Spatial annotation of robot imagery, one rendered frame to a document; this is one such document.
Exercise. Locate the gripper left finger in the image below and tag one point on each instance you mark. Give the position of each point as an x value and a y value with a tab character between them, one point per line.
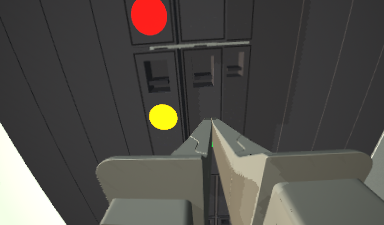
185	174

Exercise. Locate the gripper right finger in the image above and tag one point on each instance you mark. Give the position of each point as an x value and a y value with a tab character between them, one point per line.
249	172

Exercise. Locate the black server rack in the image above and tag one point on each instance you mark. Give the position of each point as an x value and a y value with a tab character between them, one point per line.
69	97

